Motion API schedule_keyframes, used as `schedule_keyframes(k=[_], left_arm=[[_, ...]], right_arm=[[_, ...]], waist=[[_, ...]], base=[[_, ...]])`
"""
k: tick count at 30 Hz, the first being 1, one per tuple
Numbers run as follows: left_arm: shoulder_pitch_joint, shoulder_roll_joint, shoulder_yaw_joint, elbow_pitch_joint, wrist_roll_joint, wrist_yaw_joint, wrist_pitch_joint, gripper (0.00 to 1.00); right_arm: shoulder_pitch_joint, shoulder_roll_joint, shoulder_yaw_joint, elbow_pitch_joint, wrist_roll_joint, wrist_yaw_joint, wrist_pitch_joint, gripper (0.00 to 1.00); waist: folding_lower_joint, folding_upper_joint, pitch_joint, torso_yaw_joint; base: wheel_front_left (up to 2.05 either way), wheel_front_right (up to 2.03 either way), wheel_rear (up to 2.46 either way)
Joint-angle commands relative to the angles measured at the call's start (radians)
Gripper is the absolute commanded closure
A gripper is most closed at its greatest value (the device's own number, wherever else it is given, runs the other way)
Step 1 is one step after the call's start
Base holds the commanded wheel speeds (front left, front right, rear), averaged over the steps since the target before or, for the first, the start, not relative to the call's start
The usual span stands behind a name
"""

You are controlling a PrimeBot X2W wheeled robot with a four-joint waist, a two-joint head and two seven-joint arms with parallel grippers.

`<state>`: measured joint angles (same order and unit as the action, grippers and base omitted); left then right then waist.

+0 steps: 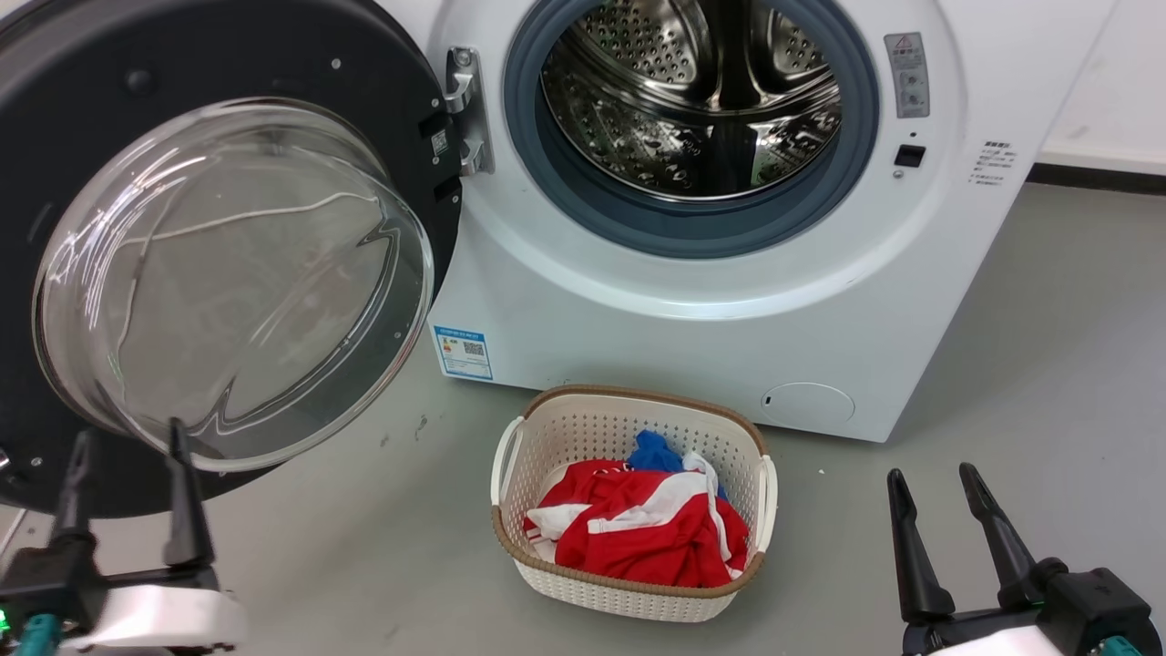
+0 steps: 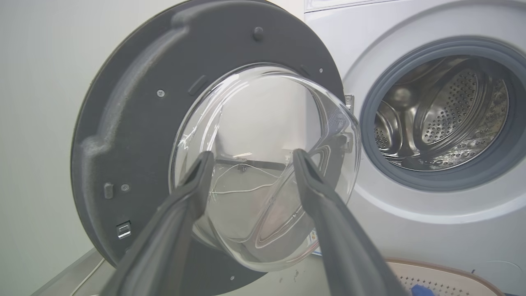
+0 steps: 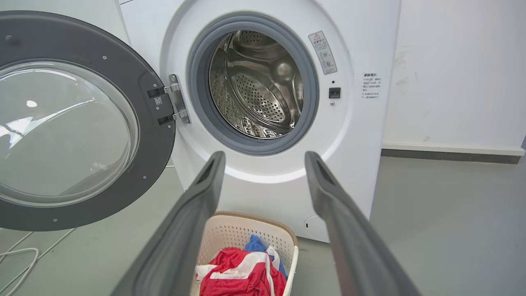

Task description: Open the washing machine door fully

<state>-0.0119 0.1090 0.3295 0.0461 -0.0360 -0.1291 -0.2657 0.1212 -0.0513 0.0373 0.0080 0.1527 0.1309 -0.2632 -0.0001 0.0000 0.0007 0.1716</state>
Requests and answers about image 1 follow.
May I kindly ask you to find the blue energy label sticker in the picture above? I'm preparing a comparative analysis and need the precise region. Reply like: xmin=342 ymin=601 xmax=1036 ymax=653
xmin=430 ymin=323 xmax=494 ymax=381

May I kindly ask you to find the cream perforated laundry basket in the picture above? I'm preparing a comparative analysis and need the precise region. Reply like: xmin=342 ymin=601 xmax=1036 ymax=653
xmin=490 ymin=384 xmax=778 ymax=624

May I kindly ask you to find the red and white garment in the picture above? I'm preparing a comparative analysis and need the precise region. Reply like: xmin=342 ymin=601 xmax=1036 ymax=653
xmin=524 ymin=458 xmax=751 ymax=589

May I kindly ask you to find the grey warning sticker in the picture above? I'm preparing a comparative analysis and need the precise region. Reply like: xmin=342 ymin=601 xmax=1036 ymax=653
xmin=884 ymin=32 xmax=932 ymax=119

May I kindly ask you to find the round white filter cover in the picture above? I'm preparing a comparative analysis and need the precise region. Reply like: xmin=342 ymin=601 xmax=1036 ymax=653
xmin=761 ymin=382 xmax=856 ymax=427

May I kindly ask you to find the blue garment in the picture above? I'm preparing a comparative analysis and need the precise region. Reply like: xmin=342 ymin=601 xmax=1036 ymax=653
xmin=627 ymin=430 xmax=730 ymax=500

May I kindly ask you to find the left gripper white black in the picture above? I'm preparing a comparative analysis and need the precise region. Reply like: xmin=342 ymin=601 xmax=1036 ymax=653
xmin=50 ymin=417 xmax=249 ymax=656

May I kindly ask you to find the white washing machine body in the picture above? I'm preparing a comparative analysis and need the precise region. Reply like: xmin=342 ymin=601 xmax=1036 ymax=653
xmin=378 ymin=0 xmax=1121 ymax=445

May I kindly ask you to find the metal door hinge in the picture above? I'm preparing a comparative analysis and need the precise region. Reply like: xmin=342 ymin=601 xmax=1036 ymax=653
xmin=444 ymin=47 xmax=496 ymax=177

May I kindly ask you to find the white power cable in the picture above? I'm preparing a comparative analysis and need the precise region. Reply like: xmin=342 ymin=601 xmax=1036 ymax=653
xmin=118 ymin=191 xmax=379 ymax=365

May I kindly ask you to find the teal left cable connector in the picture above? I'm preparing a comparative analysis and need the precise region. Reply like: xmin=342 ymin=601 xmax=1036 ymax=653
xmin=14 ymin=613 xmax=63 ymax=656

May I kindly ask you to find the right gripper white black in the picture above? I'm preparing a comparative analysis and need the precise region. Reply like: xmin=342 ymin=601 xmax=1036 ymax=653
xmin=886 ymin=462 xmax=1062 ymax=656

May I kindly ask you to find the black round glass door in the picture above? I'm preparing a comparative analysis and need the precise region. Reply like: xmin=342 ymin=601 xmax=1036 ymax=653
xmin=0 ymin=0 xmax=465 ymax=520

